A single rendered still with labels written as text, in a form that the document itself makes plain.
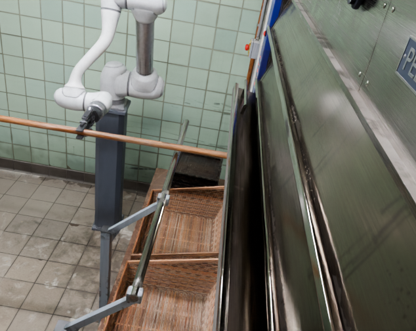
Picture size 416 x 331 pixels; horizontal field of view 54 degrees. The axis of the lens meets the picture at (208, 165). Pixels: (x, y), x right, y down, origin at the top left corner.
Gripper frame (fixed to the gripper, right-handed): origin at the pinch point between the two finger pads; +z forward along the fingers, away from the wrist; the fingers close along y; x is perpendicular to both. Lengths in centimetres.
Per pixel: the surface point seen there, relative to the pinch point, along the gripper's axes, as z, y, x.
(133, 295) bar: 86, 2, -43
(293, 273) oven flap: 103, -33, -78
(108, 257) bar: 37, 38, -24
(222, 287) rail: 102, -24, -65
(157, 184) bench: -56, 62, -32
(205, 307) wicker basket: 37, 60, -69
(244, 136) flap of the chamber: 20, -21, -72
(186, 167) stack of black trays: -47, 39, -49
